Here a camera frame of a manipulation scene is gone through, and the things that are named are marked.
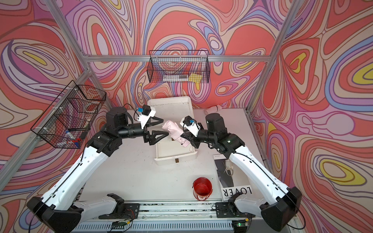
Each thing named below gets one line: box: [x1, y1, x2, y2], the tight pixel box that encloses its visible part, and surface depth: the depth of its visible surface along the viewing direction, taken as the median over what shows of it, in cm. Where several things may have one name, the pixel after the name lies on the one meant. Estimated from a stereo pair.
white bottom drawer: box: [153, 138, 198, 166], surface depth 89 cm
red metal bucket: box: [192, 176, 213, 201], surface depth 74 cm
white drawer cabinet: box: [147, 96, 195, 129], surface depth 91 cm
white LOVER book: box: [213, 154, 253, 202], surface depth 80 cm
